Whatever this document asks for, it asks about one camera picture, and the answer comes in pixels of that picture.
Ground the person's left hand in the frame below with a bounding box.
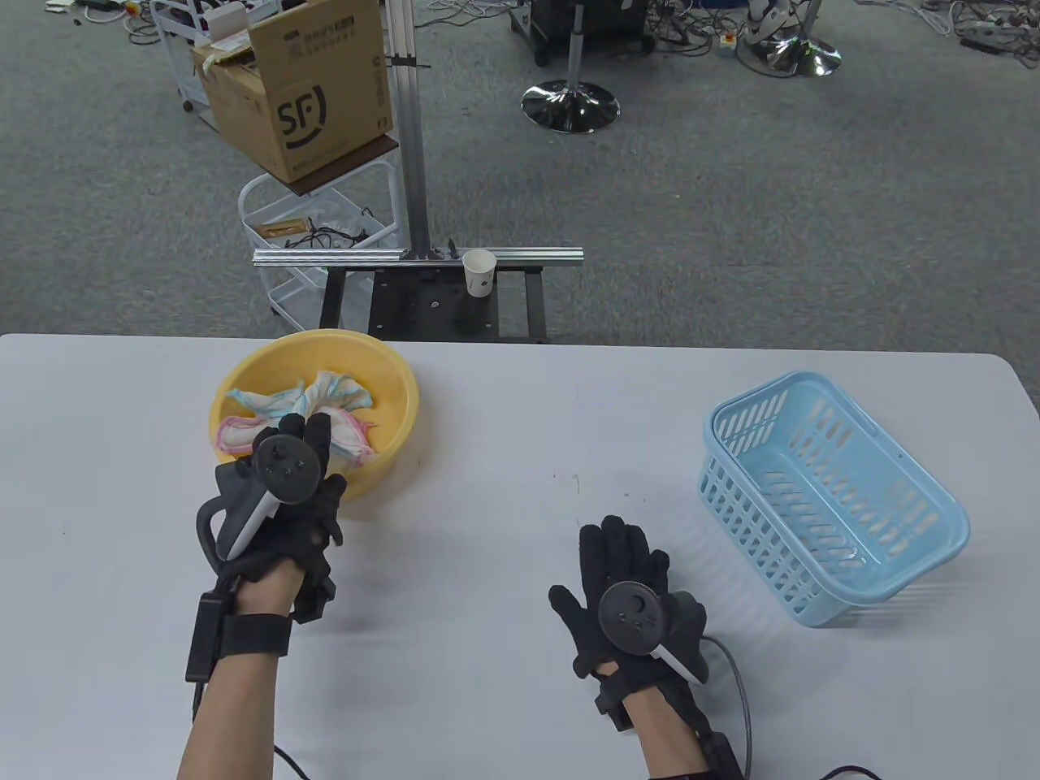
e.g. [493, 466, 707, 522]
[197, 413, 350, 625]

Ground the person's right hand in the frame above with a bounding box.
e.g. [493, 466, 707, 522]
[549, 516, 709, 730]

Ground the striped pastel cloth towel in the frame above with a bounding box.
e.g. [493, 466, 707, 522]
[216, 370, 379, 472]

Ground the person's right forearm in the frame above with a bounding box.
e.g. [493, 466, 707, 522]
[622, 681, 714, 780]

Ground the person's left forearm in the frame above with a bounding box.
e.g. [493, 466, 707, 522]
[177, 561, 307, 780]

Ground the black controller on right glove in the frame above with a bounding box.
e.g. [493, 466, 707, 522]
[598, 583, 709, 685]

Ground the black controller on glove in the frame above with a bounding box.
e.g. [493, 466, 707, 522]
[598, 583, 709, 685]
[195, 435, 322, 574]

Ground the black controller on left glove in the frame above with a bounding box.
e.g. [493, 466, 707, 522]
[195, 435, 322, 574]

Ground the yellow plastic basin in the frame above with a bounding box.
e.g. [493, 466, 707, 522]
[210, 329, 421, 501]

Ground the light blue plastic basket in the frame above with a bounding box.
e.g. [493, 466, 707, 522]
[697, 371, 971, 628]

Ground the black metal stand base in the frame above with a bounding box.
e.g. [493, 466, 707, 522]
[319, 266, 549, 344]

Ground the white paper cup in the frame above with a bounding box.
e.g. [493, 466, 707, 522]
[462, 250, 498, 298]

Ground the brown cardboard box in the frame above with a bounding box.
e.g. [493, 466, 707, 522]
[192, 0, 395, 184]

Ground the chrome round stool base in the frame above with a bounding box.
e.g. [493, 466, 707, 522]
[520, 0, 620, 135]

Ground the white metal cart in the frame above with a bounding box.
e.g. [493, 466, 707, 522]
[149, 0, 285, 131]

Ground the chrome round stand base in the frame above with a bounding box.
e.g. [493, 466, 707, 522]
[743, 0, 843, 79]

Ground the white power strip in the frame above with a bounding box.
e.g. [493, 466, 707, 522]
[959, 15, 1040, 56]

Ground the grey cable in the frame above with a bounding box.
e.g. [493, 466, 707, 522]
[700, 636, 754, 780]

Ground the black left wrist strap unit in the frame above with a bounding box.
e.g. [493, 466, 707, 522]
[185, 593, 293, 720]

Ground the black wrist strap unit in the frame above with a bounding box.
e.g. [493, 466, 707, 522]
[185, 593, 293, 720]
[691, 730, 747, 780]

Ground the black right wrist strap unit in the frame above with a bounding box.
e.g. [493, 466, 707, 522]
[691, 730, 747, 780]

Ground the black cable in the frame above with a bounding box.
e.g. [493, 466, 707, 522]
[272, 743, 316, 780]

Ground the aluminium profile rail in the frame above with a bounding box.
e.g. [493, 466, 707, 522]
[253, 247, 585, 269]

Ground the bundle of black cables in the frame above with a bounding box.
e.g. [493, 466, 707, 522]
[283, 210, 389, 249]

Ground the white wire trolley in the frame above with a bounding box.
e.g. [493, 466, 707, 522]
[238, 150, 403, 330]

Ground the aluminium profile post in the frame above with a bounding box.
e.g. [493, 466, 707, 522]
[385, 0, 433, 261]

